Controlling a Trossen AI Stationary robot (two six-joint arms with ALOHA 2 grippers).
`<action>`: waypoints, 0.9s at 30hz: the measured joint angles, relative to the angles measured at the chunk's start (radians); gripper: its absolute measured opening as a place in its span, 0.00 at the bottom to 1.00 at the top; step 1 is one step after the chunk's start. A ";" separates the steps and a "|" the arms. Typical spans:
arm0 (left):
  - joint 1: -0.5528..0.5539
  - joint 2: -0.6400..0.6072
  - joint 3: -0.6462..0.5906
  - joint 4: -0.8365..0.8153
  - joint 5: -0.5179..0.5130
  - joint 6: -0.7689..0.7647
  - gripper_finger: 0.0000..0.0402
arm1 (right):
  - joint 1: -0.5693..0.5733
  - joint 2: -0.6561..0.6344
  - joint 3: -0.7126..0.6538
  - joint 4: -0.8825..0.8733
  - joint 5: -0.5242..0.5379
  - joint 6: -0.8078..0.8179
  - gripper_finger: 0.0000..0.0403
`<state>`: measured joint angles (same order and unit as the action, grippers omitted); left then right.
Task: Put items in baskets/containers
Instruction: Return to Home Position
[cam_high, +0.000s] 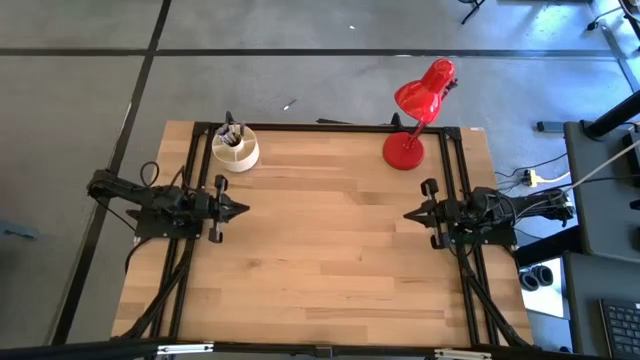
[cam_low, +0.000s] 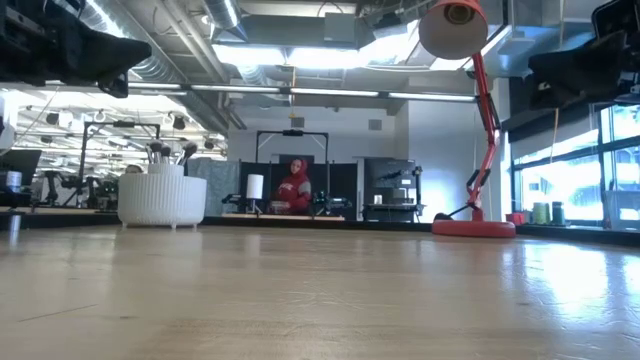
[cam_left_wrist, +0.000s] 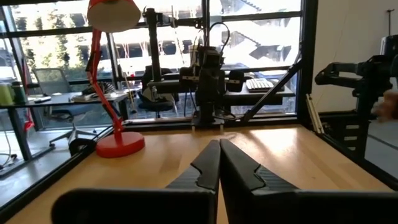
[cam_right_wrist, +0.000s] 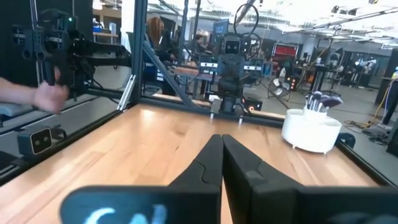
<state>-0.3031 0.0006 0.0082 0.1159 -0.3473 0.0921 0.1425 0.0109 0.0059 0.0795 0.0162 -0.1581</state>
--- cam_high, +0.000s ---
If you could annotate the black slanted beam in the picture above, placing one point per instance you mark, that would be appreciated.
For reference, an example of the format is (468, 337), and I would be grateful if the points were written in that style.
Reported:
(612, 115)

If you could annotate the thin makeup brush pale tip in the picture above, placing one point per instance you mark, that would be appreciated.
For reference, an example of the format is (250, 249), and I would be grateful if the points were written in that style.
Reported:
(228, 133)

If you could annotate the computer keyboard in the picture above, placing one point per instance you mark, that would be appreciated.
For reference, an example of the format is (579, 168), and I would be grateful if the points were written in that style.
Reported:
(622, 327)

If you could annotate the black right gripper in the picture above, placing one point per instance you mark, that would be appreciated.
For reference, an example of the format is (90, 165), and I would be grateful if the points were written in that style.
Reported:
(450, 215)

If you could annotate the grey floor box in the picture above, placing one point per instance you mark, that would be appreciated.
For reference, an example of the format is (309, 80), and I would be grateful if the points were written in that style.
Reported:
(548, 126)

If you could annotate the red desk lamp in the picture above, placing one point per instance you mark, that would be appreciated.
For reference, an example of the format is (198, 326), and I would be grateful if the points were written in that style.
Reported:
(402, 150)

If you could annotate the dark grey desk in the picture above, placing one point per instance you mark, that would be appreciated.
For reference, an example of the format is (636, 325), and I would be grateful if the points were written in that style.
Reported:
(600, 210)
(582, 310)

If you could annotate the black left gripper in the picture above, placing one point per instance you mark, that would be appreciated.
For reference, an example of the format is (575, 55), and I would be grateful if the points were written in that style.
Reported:
(216, 210)

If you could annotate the black headphones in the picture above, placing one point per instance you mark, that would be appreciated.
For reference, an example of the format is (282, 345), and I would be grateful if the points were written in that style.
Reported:
(536, 277)

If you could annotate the yellow power strip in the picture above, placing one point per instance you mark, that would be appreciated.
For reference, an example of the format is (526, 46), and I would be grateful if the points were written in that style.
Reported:
(528, 175)

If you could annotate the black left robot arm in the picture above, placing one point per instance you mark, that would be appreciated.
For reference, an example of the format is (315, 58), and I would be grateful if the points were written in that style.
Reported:
(150, 197)

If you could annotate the silver aluminium bar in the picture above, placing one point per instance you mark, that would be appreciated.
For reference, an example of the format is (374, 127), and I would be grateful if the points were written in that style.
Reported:
(185, 348)
(462, 354)

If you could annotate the angled makeup brush Solve print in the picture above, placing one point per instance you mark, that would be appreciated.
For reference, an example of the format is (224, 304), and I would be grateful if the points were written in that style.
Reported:
(238, 136)

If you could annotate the black aluminium table frame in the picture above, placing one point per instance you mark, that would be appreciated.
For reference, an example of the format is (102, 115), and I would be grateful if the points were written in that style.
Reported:
(350, 128)

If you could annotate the white ribbed round container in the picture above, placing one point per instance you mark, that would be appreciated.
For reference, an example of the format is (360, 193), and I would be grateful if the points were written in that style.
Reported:
(242, 157)

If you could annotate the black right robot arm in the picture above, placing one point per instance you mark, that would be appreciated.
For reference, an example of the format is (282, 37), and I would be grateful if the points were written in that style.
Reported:
(520, 207)

